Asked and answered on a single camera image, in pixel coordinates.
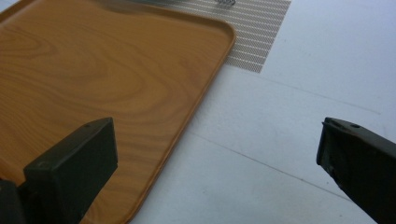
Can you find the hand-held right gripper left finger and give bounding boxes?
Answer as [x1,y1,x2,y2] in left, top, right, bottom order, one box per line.
[19,117,119,224]

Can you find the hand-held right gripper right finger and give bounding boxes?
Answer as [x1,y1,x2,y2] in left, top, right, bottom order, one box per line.
[316,117,396,224]

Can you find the wood-grain tray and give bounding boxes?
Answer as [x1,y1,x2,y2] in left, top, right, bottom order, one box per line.
[0,0,237,224]

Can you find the woven striped placemat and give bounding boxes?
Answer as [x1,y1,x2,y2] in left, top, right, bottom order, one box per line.
[136,0,292,74]

